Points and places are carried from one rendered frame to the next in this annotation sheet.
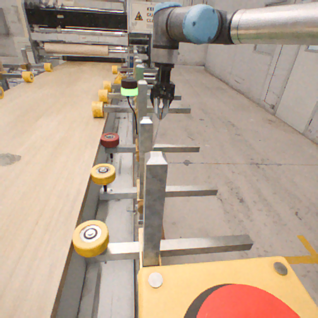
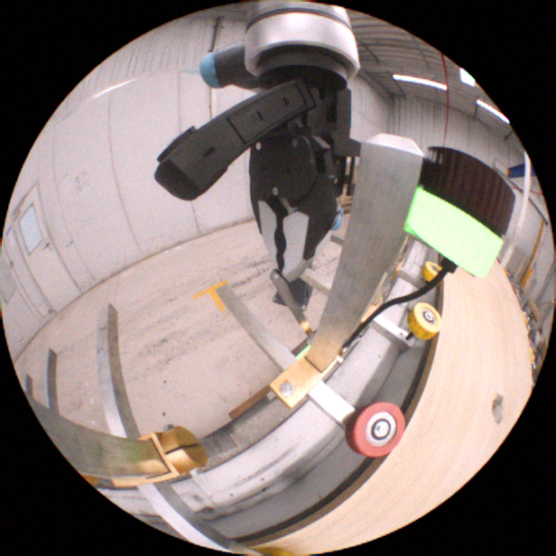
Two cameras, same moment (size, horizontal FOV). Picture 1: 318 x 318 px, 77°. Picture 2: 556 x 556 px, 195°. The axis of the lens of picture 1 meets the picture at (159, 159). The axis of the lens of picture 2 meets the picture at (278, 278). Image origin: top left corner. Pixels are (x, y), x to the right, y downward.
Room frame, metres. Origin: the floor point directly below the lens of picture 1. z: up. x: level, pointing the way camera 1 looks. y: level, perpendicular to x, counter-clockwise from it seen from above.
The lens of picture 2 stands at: (0.88, 0.12, 1.13)
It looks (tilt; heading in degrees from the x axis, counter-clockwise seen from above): 41 degrees down; 237
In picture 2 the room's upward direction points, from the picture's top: straight up
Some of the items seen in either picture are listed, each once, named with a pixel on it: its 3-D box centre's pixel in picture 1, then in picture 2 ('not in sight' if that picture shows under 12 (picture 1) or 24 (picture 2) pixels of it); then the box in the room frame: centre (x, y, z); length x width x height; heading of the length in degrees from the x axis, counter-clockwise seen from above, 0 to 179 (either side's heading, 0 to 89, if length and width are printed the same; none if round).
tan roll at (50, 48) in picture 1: (93, 50); not in sight; (3.02, 0.97, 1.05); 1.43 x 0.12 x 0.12; 99
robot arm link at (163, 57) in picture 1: (165, 56); (298, 55); (0.78, 0.00, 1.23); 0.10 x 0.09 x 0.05; 99
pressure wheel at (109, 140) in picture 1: (110, 147); (364, 430); (0.79, 0.22, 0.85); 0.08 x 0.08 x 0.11
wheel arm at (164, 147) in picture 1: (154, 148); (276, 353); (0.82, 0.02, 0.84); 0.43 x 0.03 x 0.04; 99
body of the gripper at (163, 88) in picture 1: (163, 81); (308, 133); (0.77, 0.00, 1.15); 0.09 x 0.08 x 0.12; 9
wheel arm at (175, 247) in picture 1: (171, 248); (378, 260); (0.33, -0.05, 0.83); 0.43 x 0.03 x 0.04; 99
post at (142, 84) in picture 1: (141, 139); (326, 347); (0.77, 0.08, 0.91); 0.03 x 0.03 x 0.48; 9
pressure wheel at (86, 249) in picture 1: (93, 247); (428, 281); (0.30, 0.15, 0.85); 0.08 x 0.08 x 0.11
